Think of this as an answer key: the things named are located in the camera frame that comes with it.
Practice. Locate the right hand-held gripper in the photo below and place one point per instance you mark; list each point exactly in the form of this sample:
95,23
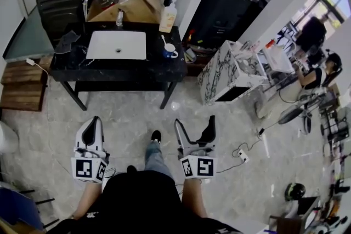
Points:
204,167

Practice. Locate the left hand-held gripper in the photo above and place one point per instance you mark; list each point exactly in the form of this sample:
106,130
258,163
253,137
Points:
83,168

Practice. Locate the blue and white mug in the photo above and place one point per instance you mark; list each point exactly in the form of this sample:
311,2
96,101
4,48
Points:
169,52

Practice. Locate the person's right forearm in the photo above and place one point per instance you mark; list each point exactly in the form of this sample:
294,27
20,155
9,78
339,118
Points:
194,197

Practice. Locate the person's left forearm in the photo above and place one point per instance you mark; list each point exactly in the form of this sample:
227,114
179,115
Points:
87,200

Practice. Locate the person's right black shoe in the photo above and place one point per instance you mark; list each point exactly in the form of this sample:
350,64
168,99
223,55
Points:
155,135

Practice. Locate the person's black shoe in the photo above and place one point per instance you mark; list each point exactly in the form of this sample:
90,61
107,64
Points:
132,168
155,135

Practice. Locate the person's right leg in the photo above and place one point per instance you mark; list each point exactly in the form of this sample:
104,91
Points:
155,157

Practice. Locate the person's left black shoe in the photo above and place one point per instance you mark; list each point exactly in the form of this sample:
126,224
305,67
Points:
132,168

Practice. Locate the white power strip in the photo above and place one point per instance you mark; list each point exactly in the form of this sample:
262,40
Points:
243,155

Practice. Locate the white marble cabinet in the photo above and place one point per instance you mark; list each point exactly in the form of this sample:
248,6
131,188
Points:
219,71

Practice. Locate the black marble vanity table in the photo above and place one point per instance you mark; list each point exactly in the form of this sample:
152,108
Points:
161,69

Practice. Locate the bowl of small items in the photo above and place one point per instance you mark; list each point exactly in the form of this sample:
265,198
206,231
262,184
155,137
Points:
190,55

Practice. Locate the person's black shirt torso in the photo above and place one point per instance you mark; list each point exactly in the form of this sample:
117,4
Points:
142,205

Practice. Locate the wooden steps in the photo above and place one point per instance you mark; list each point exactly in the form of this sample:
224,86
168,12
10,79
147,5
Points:
22,87

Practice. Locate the white sink basin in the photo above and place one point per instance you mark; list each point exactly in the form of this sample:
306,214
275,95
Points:
109,44

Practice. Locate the floor fan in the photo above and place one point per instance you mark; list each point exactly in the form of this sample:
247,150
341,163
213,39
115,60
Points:
292,116

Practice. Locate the white power adapter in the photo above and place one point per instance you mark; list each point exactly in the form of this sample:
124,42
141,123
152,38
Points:
30,61

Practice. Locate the blue chair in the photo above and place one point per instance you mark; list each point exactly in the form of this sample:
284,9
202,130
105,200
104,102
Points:
16,208

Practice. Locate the grey cloth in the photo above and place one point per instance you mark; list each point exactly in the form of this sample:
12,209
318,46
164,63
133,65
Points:
65,42

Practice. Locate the black helmet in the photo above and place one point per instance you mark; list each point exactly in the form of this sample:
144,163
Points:
294,191

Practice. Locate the white square basin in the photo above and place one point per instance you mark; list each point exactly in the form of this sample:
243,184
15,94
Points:
278,59

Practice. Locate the white pump soap bottle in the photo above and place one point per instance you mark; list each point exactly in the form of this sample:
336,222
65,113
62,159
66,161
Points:
167,17

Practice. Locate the chrome faucet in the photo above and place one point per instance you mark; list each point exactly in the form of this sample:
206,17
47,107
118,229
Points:
119,17

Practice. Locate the black counter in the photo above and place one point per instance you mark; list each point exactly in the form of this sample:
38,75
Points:
225,13

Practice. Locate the black drawer cabinet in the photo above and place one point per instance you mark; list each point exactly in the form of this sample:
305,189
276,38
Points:
57,11

